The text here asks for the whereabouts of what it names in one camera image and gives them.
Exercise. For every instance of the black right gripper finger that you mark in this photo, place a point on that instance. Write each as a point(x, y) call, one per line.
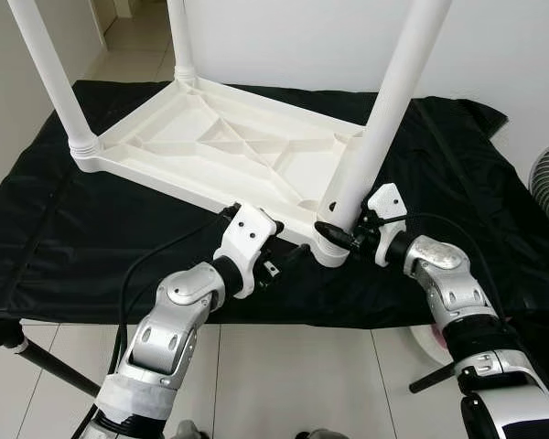
point(334, 234)

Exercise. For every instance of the white plastic children table top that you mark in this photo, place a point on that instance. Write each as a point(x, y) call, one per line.
point(210, 146)

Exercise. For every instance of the white plastic table leg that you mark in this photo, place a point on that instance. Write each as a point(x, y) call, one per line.
point(50, 73)
point(384, 110)
point(178, 37)

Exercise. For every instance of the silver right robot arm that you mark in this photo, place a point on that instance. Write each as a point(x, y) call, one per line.
point(448, 293)

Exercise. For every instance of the white round base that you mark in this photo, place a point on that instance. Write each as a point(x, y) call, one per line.
point(421, 337)

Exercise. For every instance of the pink plastic stool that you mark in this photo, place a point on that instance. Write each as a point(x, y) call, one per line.
point(436, 346)

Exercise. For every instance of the grey robot left foot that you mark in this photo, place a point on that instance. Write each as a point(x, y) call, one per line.
point(188, 430)

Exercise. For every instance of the black tablecloth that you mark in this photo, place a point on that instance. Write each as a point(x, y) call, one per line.
point(73, 238)

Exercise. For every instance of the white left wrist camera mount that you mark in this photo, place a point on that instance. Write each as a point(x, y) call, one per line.
point(245, 242)

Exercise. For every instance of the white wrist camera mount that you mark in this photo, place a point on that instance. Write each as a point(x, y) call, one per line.
point(245, 242)
point(389, 206)

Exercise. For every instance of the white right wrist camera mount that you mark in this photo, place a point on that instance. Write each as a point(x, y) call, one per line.
point(389, 206)

